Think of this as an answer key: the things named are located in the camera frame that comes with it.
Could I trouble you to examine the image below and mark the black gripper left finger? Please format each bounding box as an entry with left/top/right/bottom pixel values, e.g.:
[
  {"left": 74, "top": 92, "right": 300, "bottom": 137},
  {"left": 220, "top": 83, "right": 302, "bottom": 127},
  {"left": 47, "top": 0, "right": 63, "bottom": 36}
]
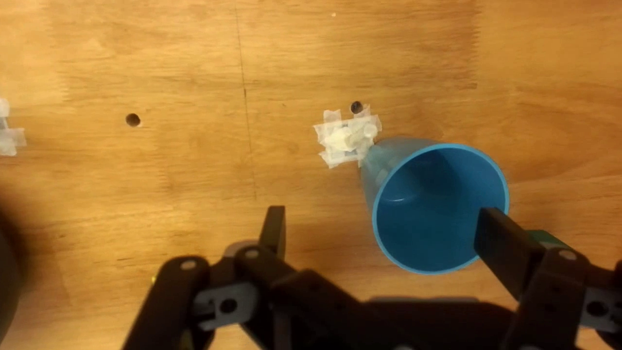
[{"left": 123, "top": 203, "right": 358, "bottom": 350}]

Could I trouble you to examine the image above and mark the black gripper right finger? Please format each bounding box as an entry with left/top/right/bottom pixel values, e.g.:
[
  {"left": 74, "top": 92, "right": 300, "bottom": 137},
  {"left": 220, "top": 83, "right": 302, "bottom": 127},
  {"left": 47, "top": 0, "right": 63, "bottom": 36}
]
[{"left": 473, "top": 205, "right": 622, "bottom": 350}]

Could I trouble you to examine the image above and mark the blue plastic cup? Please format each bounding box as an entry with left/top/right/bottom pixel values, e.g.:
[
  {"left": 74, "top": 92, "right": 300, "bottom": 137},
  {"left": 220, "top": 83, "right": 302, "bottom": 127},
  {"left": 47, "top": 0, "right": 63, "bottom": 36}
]
[{"left": 358, "top": 135, "right": 514, "bottom": 275}]

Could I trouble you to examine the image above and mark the white tape wad with strip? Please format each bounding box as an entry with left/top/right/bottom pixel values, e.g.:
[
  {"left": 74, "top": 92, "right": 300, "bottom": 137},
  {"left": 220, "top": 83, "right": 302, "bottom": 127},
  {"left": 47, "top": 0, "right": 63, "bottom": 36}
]
[
  {"left": 0, "top": 94, "right": 28, "bottom": 159},
  {"left": 313, "top": 108, "right": 383, "bottom": 170}
]

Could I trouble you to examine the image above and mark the black bowl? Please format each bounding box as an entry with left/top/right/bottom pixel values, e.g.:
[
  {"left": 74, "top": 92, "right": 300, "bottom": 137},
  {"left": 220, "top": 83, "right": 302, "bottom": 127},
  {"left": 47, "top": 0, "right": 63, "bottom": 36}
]
[{"left": 0, "top": 211, "right": 26, "bottom": 335}]

